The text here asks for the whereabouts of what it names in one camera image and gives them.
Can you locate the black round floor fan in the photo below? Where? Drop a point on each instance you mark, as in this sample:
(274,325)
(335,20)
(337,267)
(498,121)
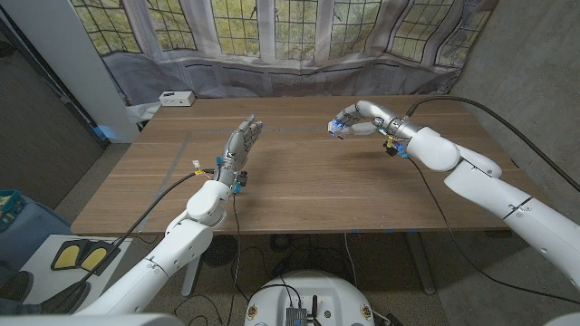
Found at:
(219,251)

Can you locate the teal plastic basket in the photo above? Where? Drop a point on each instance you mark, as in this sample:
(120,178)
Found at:
(9,206)

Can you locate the white power outlet box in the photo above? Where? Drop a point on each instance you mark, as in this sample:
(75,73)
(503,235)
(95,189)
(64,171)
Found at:
(176,98)

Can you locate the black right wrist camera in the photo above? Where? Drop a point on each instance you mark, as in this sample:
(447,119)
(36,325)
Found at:
(395,148)

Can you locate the grey metal computer box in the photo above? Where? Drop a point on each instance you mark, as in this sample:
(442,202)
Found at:
(296,317)

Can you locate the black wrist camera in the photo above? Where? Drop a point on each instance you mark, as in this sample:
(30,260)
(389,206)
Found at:
(240,181)
(395,148)

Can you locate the black shoe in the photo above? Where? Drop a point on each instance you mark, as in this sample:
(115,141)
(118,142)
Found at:
(68,294)
(13,285)

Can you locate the yellow black foot pedal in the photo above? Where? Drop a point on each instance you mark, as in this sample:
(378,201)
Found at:
(97,260)
(68,256)

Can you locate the white matchbox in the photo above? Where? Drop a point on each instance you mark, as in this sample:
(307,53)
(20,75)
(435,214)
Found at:
(336,131)

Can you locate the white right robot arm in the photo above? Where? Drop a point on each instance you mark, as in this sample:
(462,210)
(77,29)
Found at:
(498,194)

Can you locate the white square pillar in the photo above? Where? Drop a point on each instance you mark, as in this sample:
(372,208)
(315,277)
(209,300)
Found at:
(68,54)

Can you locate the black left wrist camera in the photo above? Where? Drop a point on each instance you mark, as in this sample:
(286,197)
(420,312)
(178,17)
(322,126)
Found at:
(240,181)

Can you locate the blue padded seat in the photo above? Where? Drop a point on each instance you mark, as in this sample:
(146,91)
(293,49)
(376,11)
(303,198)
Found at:
(31,235)

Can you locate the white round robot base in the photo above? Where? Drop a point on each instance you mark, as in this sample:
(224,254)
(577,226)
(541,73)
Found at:
(326,290)

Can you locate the white table leg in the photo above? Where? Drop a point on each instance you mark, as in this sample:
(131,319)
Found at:
(191,278)

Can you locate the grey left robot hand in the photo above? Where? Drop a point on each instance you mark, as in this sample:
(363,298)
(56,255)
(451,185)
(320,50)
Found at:
(235,149)

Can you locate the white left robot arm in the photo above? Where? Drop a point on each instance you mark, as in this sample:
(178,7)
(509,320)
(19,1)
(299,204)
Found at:
(181,244)

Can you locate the white floor board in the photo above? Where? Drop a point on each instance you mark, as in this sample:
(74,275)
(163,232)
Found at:
(41,276)

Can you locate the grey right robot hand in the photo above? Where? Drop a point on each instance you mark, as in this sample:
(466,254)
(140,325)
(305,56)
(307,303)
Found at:
(376,120)

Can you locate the grey table leg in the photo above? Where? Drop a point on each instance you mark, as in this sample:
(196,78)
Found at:
(419,262)

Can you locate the printed window backdrop cloth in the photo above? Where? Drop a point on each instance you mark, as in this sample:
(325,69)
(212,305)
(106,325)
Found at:
(294,68)

